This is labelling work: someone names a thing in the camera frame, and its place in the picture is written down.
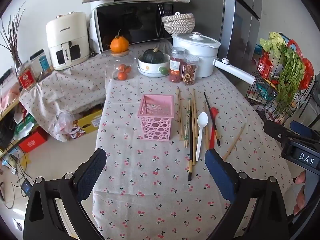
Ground red snack packet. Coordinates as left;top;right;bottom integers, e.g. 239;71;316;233
257;54;275;78

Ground paper-wrapped wooden chopsticks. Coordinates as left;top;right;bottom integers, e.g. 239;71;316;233
184;99;191;148

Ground red label jar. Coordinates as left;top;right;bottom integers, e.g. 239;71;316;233
17;63;38;91

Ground small device with screen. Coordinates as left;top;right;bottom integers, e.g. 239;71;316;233
20;179;33;197

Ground yellow cardboard box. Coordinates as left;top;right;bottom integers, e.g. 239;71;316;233
72;108;104;138

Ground black microwave oven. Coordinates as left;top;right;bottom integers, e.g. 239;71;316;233
93;1;175;53

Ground red plastic bag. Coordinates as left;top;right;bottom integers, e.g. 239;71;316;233
287;39;315;91

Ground bare dry branches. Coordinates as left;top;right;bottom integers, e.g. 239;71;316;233
0;1;27;64

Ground cherry print tablecloth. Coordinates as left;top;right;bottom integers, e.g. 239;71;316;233
91;40;294;240

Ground red cardboard box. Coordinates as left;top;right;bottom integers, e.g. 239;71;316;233
18;131;48;153

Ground white flower print bowl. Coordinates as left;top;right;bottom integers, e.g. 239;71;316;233
137;53;171;78

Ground white electric cooking pot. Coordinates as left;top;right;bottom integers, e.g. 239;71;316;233
171;32;257;85

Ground clear container teal label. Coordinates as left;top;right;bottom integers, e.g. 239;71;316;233
29;49;52;72

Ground pink plastic utensil basket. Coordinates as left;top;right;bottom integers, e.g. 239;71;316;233
137;94;175;142

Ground green packet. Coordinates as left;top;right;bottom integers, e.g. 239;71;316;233
13;114;38;141

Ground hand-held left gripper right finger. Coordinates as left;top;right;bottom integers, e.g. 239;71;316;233
204;148;290;240

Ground black and tan chopstick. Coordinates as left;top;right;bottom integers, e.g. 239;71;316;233
188;106;193;181

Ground large orange citrus fruit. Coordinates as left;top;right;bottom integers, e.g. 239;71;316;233
110;29;130;53

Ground clear plastic bag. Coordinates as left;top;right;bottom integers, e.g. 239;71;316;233
56;111;76;136

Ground grey refrigerator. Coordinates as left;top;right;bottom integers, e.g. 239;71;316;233
217;0;262;77

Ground small floral print cloth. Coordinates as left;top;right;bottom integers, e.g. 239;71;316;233
19;52;113;143

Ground black wire rack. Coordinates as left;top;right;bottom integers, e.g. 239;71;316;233
244;69;312;124

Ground dark green pumpkin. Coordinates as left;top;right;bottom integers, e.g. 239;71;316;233
142;48;165;64

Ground bunch of leafy greens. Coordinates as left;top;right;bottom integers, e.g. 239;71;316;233
274;44;306;117

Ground wooden jar lid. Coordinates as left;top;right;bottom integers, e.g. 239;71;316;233
111;49;131;57

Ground white plastic spoon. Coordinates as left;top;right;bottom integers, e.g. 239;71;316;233
195;112;209;162

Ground red plastic spoon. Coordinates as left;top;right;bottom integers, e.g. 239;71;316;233
209;107;218;151

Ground cream air fryer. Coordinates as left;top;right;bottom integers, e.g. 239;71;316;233
46;11;91;71

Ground woven lidded basket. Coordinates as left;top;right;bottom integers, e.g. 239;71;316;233
161;12;196;34

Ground person's right hand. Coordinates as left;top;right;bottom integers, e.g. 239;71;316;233
293;170;307;216

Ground clear glass jar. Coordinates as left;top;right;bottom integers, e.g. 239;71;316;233
106;52;137;81

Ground jar of red berries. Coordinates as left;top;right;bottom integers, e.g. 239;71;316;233
168;47;186;83

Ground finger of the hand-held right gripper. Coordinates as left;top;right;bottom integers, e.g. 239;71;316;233
262;120;302;144
290;120;319;138

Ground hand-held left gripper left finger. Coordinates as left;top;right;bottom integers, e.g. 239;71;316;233
23;148;108;240

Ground jar of dried fruit slices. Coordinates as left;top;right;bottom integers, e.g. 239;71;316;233
182;55;200;86

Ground napa cabbage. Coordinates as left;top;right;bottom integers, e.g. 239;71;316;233
259;32;287;58

